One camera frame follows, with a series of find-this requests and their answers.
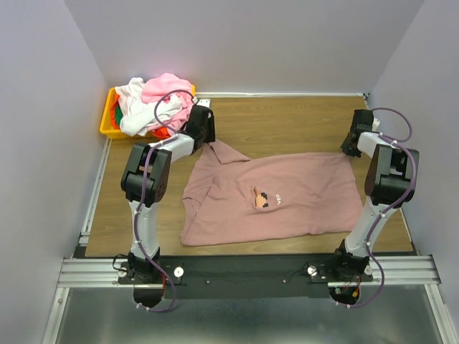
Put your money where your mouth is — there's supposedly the dusty pink mario t-shirt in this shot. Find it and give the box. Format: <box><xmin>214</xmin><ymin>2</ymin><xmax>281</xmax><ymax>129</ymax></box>
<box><xmin>181</xmin><ymin>140</ymin><xmax>363</xmax><ymax>247</ymax></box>

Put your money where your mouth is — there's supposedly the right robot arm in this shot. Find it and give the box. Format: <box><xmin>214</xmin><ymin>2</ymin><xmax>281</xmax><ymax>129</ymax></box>
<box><xmin>329</xmin><ymin>107</ymin><xmax>420</xmax><ymax>279</ymax></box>

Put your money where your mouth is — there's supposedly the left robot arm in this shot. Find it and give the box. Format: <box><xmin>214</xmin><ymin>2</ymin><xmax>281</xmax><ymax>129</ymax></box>
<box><xmin>120</xmin><ymin>98</ymin><xmax>215</xmax><ymax>280</ymax></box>

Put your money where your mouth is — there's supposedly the orange red t-shirt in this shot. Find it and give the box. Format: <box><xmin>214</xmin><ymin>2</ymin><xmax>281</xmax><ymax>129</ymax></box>
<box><xmin>151</xmin><ymin>127</ymin><xmax>171</xmax><ymax>140</ymax></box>

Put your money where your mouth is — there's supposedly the light pink t-shirt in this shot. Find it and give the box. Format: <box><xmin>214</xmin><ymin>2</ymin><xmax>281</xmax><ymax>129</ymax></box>
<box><xmin>141</xmin><ymin>73</ymin><xmax>194</xmax><ymax>135</ymax></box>

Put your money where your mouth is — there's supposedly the white t-shirt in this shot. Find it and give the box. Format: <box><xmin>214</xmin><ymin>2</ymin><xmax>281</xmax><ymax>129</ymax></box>
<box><xmin>114</xmin><ymin>77</ymin><xmax>184</xmax><ymax>138</ymax></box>

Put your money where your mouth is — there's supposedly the green t-shirt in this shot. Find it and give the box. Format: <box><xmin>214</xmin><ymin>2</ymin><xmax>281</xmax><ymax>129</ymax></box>
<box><xmin>109</xmin><ymin>101</ymin><xmax>123</xmax><ymax>130</ymax></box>

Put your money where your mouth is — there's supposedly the yellow plastic bin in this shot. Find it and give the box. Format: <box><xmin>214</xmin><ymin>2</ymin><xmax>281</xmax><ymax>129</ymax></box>
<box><xmin>100</xmin><ymin>86</ymin><xmax>195</xmax><ymax>139</ymax></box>

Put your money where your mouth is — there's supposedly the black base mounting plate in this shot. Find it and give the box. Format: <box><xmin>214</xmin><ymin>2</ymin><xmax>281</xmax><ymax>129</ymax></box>
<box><xmin>116</xmin><ymin>254</ymin><xmax>373</xmax><ymax>301</ymax></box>

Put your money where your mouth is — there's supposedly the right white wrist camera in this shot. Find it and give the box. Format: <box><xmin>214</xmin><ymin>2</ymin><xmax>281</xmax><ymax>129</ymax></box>
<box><xmin>372</xmin><ymin>118</ymin><xmax>380</xmax><ymax>132</ymax></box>

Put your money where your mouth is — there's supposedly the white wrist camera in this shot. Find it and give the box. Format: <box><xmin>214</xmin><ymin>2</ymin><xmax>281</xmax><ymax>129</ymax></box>
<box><xmin>196</xmin><ymin>98</ymin><xmax>212</xmax><ymax>108</ymax></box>
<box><xmin>372</xmin><ymin>118</ymin><xmax>380</xmax><ymax>132</ymax></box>

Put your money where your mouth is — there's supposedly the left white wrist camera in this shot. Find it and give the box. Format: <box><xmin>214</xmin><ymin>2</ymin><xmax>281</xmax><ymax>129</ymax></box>
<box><xmin>196</xmin><ymin>98</ymin><xmax>212</xmax><ymax>108</ymax></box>

